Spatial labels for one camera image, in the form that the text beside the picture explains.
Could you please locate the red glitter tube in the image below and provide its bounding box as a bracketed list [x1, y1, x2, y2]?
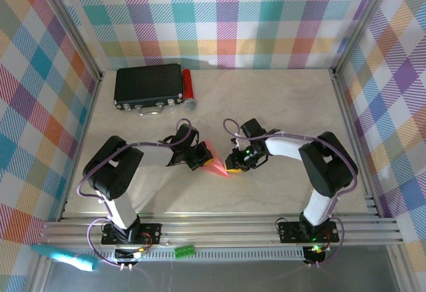
[182, 69, 198, 110]

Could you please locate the black carrying case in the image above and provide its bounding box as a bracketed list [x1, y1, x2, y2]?
[113, 63, 185, 117]

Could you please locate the green terminal block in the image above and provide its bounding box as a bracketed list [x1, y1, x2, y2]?
[174, 244, 196, 259]

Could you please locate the black controller box with LED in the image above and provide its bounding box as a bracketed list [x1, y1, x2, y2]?
[114, 247, 148, 271]
[303, 244, 330, 268]

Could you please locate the aluminium cross rail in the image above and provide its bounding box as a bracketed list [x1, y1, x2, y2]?
[38, 214, 405, 248]

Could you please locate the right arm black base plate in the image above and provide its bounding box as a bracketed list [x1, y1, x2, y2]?
[277, 219, 341, 244]

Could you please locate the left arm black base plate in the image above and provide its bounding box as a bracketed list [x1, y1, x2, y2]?
[101, 221, 163, 247]

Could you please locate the grey slotted cable duct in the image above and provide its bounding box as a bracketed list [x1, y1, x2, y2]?
[114, 247, 329, 262]

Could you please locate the aluminium side rail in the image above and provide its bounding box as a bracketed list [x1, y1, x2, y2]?
[58, 75, 103, 221]
[331, 69, 383, 219]

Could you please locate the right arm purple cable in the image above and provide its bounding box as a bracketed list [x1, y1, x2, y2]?
[222, 118, 359, 268]

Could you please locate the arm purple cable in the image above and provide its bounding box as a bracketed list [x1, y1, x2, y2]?
[222, 118, 359, 268]
[77, 118, 193, 267]

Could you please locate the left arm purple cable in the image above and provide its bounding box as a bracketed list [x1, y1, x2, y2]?
[77, 118, 193, 267]

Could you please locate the teal foam handle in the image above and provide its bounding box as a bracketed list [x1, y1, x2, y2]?
[31, 243, 100, 273]

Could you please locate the aluminium frame post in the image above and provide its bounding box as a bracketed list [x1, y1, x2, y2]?
[331, 0, 399, 78]
[33, 0, 104, 82]

